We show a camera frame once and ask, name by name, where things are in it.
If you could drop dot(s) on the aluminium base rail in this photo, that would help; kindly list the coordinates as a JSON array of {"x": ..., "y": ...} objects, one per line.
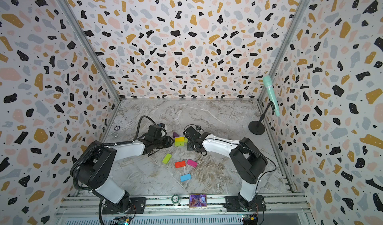
[{"x": 272, "y": 209}]

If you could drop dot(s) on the light blue block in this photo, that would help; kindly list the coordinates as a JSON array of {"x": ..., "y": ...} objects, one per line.
[{"x": 185, "y": 177}]

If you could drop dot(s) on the aluminium corner post right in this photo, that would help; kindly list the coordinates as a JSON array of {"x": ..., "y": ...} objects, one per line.
[{"x": 280, "y": 19}]

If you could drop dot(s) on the round green button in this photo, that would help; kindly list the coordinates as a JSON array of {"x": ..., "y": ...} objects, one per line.
[{"x": 175, "y": 199}]

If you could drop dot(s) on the aluminium corner post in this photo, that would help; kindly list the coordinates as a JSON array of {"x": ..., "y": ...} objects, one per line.
[
  {"x": 280, "y": 19},
  {"x": 65, "y": 7}
]

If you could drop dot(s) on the colourful small screen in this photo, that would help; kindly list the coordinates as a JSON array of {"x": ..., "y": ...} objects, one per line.
[{"x": 197, "y": 201}]

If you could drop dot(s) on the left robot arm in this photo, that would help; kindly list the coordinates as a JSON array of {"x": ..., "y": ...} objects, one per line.
[{"x": 91, "y": 172}]

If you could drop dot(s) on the mint green microphone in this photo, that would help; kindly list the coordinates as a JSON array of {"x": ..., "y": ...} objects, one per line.
[{"x": 268, "y": 85}]

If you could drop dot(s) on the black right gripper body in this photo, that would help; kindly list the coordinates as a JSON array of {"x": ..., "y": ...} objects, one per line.
[{"x": 192, "y": 146}]

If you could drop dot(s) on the yellow block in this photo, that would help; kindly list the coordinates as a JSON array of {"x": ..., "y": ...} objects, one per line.
[{"x": 179, "y": 139}]

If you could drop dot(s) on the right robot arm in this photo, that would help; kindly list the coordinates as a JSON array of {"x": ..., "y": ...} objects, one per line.
[{"x": 249, "y": 162}]

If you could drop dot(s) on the magenta block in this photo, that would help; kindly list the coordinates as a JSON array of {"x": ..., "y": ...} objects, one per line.
[{"x": 192, "y": 163}]

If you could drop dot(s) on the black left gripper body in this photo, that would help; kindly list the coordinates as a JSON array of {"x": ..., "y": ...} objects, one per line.
[{"x": 163, "y": 142}]

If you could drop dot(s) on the red block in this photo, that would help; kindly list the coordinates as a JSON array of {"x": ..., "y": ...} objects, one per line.
[{"x": 180, "y": 164}]

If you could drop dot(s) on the aluminium corner post left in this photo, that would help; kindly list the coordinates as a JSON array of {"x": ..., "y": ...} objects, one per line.
[{"x": 65, "y": 7}]

